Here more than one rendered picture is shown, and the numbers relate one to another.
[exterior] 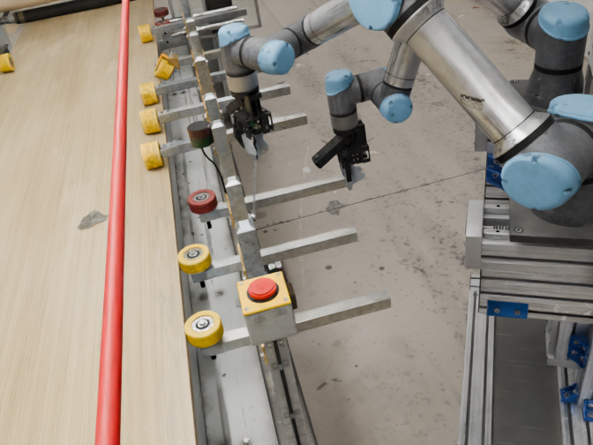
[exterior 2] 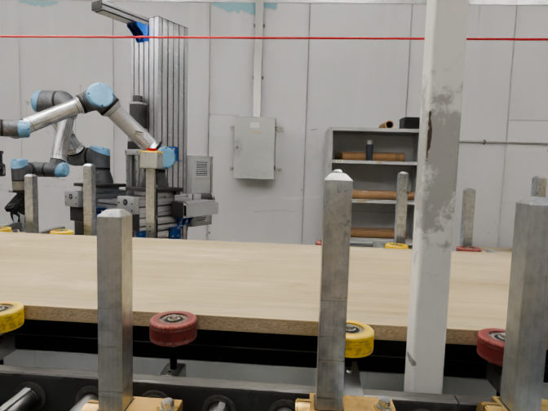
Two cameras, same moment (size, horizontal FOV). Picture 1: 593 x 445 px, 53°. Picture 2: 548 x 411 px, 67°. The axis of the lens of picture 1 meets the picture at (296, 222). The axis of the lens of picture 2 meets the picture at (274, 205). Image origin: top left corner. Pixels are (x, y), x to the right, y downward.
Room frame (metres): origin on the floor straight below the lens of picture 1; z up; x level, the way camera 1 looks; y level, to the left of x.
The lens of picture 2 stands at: (-0.17, 1.62, 1.17)
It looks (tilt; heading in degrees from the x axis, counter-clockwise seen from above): 5 degrees down; 281
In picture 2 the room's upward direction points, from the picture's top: 2 degrees clockwise
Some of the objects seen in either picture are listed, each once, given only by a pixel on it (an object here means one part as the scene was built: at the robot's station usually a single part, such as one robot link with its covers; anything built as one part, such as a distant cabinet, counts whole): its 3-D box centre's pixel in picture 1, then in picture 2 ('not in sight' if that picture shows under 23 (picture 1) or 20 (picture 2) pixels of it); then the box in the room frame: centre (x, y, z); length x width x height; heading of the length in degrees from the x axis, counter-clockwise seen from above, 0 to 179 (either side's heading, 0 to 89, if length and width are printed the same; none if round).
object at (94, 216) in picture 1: (90, 216); not in sight; (1.41, 0.56, 0.91); 0.09 x 0.07 x 0.02; 124
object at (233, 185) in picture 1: (251, 260); (32, 232); (1.15, 0.13, 0.87); 0.03 x 0.03 x 0.48; 7
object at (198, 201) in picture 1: (205, 211); not in sight; (1.43, 0.25, 0.85); 0.08 x 0.08 x 0.11
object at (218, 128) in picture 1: (235, 199); not in sight; (1.40, 0.16, 0.90); 0.03 x 0.03 x 0.48; 7
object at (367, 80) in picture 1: (379, 86); (36, 169); (1.47, -0.28, 1.12); 0.11 x 0.11 x 0.08; 6
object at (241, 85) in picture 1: (243, 79); not in sight; (1.41, 0.07, 1.23); 0.08 x 0.08 x 0.05
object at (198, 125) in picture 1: (208, 162); not in sight; (1.39, 0.20, 1.03); 0.06 x 0.06 x 0.22; 7
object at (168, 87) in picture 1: (212, 77); not in sight; (2.19, 0.22, 0.95); 0.50 x 0.04 x 0.04; 97
